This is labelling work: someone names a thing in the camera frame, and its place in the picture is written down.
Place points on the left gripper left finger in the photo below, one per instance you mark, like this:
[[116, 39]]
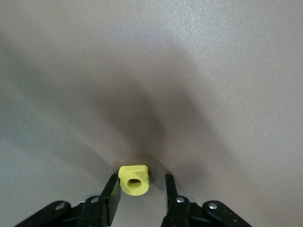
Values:
[[111, 203]]

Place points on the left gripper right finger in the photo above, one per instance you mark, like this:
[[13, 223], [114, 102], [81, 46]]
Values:
[[171, 208]]

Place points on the yellow foam letter a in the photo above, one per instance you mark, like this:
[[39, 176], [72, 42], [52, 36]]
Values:
[[132, 173]]

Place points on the brown table cover sheet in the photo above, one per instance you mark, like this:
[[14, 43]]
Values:
[[213, 71]]

